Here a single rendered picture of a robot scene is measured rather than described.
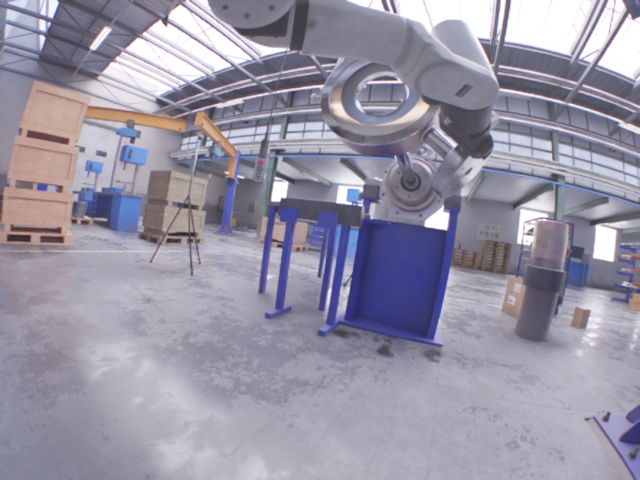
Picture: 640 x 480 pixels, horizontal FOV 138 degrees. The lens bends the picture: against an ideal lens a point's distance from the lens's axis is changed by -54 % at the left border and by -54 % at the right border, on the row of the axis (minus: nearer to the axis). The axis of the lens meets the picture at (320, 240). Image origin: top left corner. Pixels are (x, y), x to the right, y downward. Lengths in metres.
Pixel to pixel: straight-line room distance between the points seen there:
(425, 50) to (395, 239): 1.83
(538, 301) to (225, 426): 2.47
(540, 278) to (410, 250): 1.27
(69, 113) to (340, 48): 4.22
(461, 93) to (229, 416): 1.04
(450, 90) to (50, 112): 4.30
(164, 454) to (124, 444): 0.13
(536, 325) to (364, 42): 2.59
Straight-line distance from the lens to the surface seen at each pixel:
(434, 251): 2.03
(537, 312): 2.66
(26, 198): 4.16
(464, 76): 0.31
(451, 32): 0.38
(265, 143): 1.54
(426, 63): 0.30
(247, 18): 0.25
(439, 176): 0.62
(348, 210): 1.73
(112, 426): 0.99
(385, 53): 0.30
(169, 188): 5.04
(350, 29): 0.28
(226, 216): 9.24
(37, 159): 4.20
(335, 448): 0.95
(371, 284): 2.10
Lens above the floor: 0.69
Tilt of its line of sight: 3 degrees down
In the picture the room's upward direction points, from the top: 8 degrees clockwise
